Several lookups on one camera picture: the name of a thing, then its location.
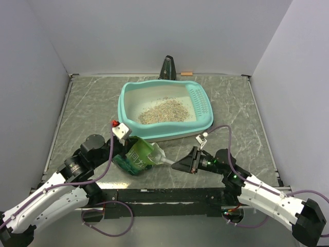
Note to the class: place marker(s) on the teal litter box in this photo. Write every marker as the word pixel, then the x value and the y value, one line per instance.
pixel 138 97

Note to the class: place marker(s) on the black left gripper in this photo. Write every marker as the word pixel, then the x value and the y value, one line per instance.
pixel 124 145

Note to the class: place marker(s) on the small orange block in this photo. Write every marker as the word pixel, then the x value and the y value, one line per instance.
pixel 186 74

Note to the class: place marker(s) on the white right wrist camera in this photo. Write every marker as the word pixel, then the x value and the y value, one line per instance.
pixel 201 139

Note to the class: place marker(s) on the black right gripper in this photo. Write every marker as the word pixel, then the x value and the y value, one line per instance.
pixel 190 162

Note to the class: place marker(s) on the cat litter pile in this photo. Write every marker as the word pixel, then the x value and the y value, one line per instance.
pixel 168 110

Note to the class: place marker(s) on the green litter bag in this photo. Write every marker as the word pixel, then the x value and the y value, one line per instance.
pixel 135 160

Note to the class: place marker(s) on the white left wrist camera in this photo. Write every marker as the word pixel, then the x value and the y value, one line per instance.
pixel 120 130

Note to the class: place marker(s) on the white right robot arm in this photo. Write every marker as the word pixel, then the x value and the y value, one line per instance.
pixel 305 219

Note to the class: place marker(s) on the clear plastic scoop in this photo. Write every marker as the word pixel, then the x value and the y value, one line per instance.
pixel 158 157

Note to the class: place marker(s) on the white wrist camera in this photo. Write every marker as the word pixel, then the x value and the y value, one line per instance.
pixel 120 130
pixel 201 139

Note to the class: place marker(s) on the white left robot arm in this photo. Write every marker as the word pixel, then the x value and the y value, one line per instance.
pixel 70 187

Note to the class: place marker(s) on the black metronome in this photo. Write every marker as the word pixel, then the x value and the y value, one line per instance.
pixel 168 70

